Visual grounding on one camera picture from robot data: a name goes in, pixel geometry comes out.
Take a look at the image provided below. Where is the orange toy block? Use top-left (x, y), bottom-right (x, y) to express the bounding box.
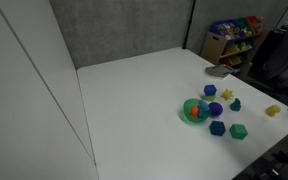
top-left (189, 105), bottom-right (200, 119)

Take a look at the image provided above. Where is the green plastic bowl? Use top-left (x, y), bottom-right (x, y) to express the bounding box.
top-left (182, 98), bottom-right (209, 125)

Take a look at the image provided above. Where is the light blue toy figure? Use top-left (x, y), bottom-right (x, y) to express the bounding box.
top-left (197, 99), bottom-right (212, 119)

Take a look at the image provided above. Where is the light green toy block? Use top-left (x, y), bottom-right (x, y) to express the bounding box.
top-left (202, 94), bottom-right (216, 102)

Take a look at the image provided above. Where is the dark blue toy cube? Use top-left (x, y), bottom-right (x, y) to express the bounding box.
top-left (209, 120), bottom-right (227, 137)

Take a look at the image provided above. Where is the yellow spiky toy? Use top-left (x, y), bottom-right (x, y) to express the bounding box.
top-left (220, 88), bottom-right (235, 102)

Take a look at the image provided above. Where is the teal toy animal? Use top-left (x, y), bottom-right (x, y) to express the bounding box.
top-left (229, 97), bottom-right (242, 112)

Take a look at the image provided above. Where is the toy storage shelf with bins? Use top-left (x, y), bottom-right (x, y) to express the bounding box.
top-left (199, 15), bottom-right (270, 68)

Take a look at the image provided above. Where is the green toy cube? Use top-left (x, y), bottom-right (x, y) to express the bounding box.
top-left (229, 123), bottom-right (249, 140)

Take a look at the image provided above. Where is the yellow toy duck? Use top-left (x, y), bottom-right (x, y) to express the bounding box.
top-left (265, 104), bottom-right (282, 118)

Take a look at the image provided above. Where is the blue pentagon block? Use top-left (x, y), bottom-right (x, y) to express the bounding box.
top-left (203, 84), bottom-right (218, 97)

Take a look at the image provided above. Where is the blue round block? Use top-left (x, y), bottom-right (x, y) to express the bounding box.
top-left (208, 101), bottom-right (224, 118)

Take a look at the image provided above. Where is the gray metal plate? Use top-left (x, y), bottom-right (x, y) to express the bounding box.
top-left (204, 64), bottom-right (235, 80)

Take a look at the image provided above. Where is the black pole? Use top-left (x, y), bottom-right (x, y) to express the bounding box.
top-left (182, 0), bottom-right (197, 50)

